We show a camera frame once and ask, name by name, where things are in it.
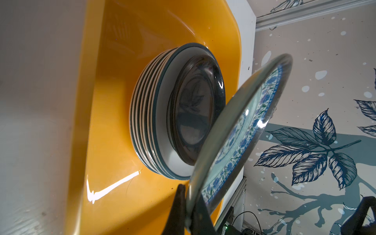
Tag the small green patterned plate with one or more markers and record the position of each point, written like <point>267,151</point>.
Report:
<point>235,133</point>

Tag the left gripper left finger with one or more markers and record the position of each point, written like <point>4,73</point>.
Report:
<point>175,224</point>

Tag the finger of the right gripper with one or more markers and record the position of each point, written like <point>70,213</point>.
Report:
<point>354,225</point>

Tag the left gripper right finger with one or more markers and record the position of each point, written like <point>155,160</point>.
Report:
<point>201,222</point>

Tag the yellow plastic bin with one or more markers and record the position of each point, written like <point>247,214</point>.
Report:
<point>110,191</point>

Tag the small black plate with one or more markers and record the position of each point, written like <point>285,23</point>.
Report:
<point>197,99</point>

